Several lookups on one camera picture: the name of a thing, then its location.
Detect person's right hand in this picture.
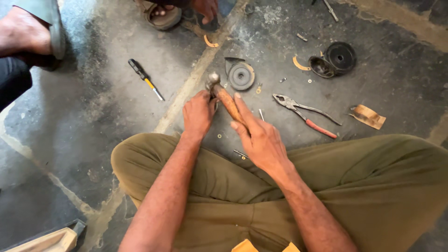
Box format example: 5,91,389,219
230,92,292,173

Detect person's left hand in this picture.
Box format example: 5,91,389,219
182,90,220,138

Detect wooden handle hammer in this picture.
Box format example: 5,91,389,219
205,72,250,131

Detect gray round pulley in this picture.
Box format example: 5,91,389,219
227,62,256,91

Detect dark metal cover piece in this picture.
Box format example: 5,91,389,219
224,57,246,75

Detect black yellow screwdriver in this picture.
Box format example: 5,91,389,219
128,58,165,102

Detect brown sandal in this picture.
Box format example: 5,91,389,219
136,0,183,31

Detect black rubber cup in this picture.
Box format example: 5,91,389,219
308,56,336,79

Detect black round disc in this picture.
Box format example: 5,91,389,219
323,42,358,75

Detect thin metal rod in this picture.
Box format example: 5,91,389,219
322,0,339,22

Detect yellow cloth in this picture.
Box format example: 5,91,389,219
231,239,302,252

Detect gray sandal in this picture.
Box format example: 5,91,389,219
13,0,67,61

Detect brown paper scrap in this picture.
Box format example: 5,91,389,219
349,104,387,131

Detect person's olive trousers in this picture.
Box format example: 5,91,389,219
111,132,448,252

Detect wooden block with dark edge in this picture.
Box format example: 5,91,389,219
0,218,87,252

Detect red handle pliers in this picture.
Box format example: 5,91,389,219
272,93,343,140

